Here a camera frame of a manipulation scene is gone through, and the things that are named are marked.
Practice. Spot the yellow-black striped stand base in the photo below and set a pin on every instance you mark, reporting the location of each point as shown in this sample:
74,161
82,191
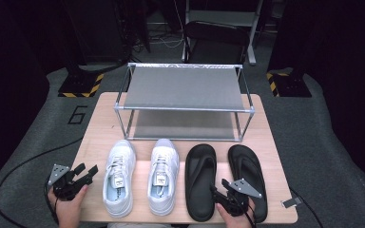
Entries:
293,85
76,85

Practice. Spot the white sneaker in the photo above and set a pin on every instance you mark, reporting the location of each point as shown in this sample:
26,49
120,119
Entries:
164,153
120,155

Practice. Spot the white metal desk frame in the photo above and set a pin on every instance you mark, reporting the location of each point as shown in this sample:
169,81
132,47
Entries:
252,38

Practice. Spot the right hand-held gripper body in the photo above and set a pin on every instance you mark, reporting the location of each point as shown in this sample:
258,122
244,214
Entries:
239,198

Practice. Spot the person's right hand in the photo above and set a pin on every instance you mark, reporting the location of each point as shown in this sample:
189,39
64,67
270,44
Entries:
237,221

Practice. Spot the black flip-flop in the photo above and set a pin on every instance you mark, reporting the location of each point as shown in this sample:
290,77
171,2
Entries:
245,161
199,177

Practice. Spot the person's left hand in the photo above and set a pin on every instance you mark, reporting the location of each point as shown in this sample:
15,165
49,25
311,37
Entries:
69,212

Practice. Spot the grey metal shoe rack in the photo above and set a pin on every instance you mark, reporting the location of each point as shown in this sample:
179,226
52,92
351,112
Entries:
183,88

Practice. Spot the grey tape strip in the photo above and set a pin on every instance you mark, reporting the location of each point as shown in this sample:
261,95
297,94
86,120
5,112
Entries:
291,202

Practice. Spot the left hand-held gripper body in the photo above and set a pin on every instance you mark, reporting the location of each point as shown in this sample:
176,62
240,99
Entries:
61,186

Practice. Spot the black chair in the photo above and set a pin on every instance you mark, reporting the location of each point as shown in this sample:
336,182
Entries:
215,31

